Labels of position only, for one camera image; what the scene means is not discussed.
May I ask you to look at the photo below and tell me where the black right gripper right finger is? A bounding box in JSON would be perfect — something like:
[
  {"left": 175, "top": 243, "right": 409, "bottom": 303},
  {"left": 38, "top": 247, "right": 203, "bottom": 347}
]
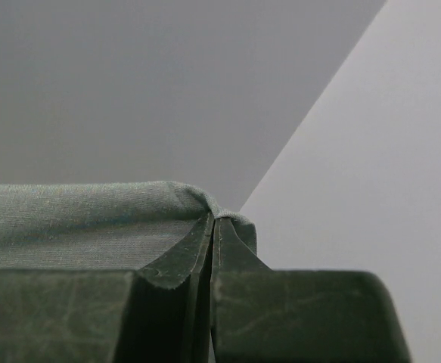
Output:
[{"left": 210, "top": 219, "right": 411, "bottom": 362}]

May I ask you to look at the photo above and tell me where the grey button-up shirt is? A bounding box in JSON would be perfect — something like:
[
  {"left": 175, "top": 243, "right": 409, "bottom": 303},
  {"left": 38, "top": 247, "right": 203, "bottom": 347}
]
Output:
[{"left": 0, "top": 181, "right": 257, "bottom": 269}]

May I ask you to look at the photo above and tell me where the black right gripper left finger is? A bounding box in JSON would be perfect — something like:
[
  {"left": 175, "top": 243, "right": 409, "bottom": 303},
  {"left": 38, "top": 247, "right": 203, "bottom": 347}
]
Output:
[{"left": 0, "top": 215, "right": 215, "bottom": 362}]

